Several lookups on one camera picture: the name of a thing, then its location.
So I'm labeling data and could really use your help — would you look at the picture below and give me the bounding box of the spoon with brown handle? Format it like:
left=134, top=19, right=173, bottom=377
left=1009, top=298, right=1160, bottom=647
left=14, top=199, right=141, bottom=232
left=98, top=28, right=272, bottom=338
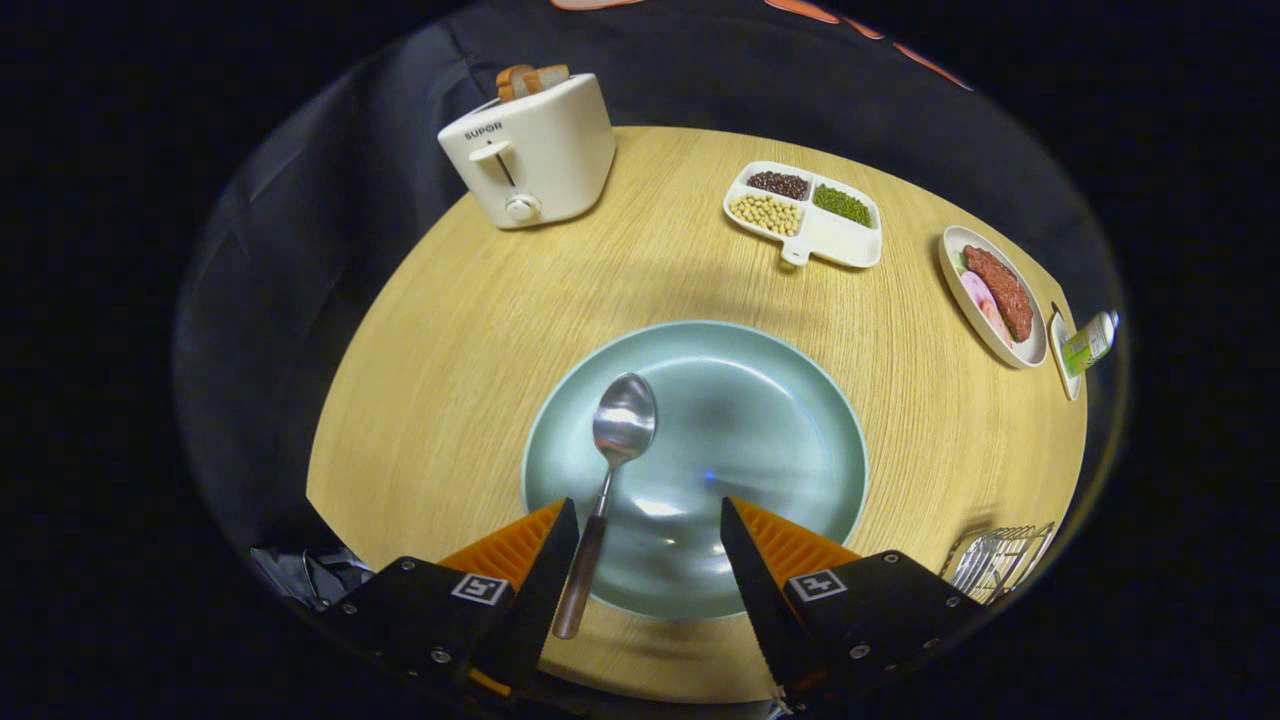
left=552, top=372, right=658, bottom=641

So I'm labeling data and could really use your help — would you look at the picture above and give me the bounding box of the brown steak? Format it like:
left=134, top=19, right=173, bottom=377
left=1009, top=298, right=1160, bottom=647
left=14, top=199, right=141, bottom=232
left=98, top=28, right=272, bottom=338
left=962, top=245, right=1035, bottom=343

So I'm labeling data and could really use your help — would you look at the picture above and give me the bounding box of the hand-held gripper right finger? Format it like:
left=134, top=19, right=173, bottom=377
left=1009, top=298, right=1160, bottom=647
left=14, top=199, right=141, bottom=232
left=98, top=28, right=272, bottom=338
left=720, top=497, right=986, bottom=713

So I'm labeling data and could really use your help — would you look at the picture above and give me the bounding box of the perforated metal tray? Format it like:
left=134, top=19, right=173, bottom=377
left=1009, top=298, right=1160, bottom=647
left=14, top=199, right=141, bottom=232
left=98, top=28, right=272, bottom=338
left=940, top=521, right=1057, bottom=606

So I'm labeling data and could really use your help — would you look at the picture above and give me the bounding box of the white toaster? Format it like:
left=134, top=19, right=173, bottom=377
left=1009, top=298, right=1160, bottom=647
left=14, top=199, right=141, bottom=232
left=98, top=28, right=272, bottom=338
left=437, top=72, right=617, bottom=231

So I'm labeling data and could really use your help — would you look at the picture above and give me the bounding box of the light blue plate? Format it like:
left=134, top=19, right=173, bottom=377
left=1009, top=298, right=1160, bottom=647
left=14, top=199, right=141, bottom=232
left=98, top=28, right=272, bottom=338
left=522, top=320, right=869, bottom=621

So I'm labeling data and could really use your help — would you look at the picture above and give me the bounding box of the yellow soybeans heap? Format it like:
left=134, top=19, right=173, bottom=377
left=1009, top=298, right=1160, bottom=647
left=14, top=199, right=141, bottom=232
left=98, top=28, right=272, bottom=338
left=729, top=194, right=804, bottom=238

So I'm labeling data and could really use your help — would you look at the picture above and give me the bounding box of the green drink bottle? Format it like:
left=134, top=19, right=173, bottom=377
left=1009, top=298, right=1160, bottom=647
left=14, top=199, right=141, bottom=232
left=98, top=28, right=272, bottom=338
left=1060, top=310, right=1121, bottom=378

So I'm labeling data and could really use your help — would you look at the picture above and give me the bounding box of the green beans heap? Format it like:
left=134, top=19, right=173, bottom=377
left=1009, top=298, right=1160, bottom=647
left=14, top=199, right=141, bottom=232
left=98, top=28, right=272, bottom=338
left=812, top=184, right=873, bottom=228

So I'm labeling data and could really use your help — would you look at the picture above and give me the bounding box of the white divided dish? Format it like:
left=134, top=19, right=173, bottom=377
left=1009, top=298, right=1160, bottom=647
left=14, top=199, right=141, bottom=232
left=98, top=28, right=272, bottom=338
left=722, top=161, right=883, bottom=269

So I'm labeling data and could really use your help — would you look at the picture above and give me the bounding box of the white square coaster dish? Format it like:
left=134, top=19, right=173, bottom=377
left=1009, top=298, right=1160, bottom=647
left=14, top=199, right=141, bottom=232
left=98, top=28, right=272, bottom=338
left=1048, top=305, right=1084, bottom=402

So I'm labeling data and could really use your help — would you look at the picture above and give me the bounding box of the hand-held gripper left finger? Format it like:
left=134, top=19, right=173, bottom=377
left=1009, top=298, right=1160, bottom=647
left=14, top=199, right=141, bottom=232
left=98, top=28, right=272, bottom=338
left=318, top=497, right=581, bottom=701

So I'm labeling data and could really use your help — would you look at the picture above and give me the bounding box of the grey plate with steak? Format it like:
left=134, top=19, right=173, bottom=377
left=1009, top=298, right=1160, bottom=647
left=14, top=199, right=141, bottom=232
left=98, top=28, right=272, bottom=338
left=938, top=225, right=1049, bottom=370

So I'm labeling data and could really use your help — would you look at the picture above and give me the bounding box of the dark red beans heap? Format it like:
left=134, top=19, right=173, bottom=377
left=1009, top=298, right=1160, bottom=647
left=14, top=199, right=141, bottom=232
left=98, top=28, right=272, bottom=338
left=746, top=170, right=811, bottom=201

